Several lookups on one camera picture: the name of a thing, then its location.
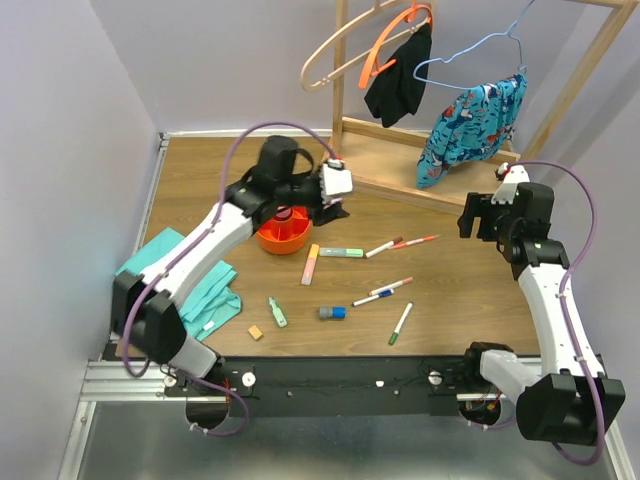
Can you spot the blue fish pattern garment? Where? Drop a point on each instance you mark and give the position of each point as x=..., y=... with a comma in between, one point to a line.
x=472, y=129

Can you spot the pink cap white marker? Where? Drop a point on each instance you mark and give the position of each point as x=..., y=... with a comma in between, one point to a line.
x=393, y=285

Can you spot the grey blue cylinder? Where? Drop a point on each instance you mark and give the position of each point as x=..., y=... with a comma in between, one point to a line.
x=332, y=313

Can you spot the green cap white marker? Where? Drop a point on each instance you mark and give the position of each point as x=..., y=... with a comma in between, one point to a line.
x=397, y=330

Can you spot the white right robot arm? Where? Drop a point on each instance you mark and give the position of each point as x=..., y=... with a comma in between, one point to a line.
x=572, y=400

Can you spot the small wooden block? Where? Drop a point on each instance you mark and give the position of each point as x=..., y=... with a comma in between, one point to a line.
x=255, y=333

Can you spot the brown cap white marker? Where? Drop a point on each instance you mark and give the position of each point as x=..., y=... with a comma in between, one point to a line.
x=383, y=247

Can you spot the green blue highlighter pen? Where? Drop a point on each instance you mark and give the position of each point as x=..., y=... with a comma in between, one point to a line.
x=341, y=252

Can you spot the wooden clothes rack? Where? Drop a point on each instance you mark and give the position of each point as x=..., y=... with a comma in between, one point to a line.
x=383, y=161

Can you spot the orange pink highlighter pen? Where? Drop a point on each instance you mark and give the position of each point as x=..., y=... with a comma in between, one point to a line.
x=310, y=265

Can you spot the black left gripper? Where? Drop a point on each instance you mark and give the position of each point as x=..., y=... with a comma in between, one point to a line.
x=318, y=215

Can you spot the aluminium frame rail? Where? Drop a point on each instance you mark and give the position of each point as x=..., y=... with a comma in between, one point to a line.
x=105, y=381

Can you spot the orange round desk organizer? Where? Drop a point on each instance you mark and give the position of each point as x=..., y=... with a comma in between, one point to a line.
x=286, y=233

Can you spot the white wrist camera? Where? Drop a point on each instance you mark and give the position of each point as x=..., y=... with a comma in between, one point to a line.
x=509, y=176
x=335, y=179

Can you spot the beige wooden hanger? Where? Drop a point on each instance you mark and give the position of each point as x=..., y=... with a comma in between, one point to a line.
x=336, y=44

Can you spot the teal folded cloth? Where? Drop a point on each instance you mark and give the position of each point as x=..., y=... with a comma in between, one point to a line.
x=211, y=304

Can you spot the blue wire hanger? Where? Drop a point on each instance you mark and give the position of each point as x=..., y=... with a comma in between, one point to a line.
x=496, y=55

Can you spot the orange transparent pen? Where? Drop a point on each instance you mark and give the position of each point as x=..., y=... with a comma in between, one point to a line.
x=413, y=242

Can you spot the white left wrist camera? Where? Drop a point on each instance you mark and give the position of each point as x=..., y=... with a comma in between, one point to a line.
x=335, y=179

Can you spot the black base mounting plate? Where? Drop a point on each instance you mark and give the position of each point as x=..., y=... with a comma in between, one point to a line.
x=341, y=386

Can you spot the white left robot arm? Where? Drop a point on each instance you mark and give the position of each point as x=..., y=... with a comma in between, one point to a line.
x=145, y=306

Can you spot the orange plastic hanger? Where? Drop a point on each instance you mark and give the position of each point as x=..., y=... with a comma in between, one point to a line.
x=406, y=23

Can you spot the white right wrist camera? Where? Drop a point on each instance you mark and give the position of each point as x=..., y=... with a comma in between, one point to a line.
x=509, y=176

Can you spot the black hanging garment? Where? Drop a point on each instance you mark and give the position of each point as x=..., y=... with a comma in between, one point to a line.
x=394, y=92

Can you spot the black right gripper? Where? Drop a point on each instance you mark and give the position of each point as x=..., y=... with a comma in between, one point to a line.
x=479, y=204

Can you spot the blue cap white marker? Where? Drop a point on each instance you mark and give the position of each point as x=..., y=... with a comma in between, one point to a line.
x=382, y=294

